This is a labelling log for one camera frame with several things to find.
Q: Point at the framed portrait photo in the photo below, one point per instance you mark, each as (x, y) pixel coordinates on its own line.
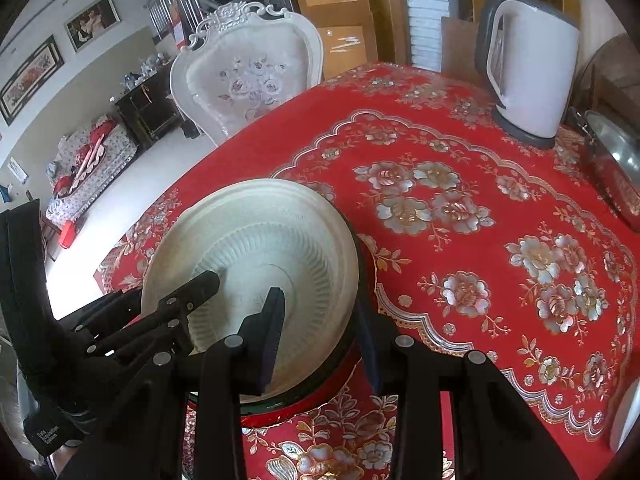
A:
(92, 22)

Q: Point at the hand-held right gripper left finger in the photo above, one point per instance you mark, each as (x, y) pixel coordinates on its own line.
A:
(272, 340)

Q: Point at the white carved floral chair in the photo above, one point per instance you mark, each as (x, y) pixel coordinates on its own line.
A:
(250, 85)

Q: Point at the white louvre shutter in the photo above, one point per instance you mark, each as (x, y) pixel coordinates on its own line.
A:
(425, 10)

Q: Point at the red hanging calendar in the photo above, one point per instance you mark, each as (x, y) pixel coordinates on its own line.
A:
(177, 22)

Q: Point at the brown wooden board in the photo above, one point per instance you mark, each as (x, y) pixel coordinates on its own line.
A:
(460, 45)

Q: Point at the long framed floral painting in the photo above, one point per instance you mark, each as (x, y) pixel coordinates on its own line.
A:
(30, 80)

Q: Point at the red box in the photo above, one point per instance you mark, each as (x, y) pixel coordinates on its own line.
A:
(70, 235)

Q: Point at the white electric kettle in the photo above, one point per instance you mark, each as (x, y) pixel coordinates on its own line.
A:
(540, 75)

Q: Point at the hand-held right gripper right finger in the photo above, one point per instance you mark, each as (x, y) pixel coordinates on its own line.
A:
(370, 355)

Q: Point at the steel pot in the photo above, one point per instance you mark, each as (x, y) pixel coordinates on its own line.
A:
(607, 197)

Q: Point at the green plastic bowl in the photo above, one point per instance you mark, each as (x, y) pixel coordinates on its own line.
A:
(366, 275)

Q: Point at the red floral tablecloth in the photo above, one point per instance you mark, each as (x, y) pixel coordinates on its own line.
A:
(450, 160)

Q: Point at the white smooth bowl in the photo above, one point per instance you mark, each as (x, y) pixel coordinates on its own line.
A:
(627, 415)

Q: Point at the floral covered sofa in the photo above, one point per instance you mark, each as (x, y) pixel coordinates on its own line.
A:
(90, 170)

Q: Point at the dark wooden cabinet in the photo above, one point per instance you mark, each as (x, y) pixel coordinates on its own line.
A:
(150, 110)

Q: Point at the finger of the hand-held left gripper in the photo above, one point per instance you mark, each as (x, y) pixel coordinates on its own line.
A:
(115, 307)
(197, 287)

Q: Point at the cream ribbed plastic bowl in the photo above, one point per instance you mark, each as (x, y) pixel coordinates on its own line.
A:
(280, 225)

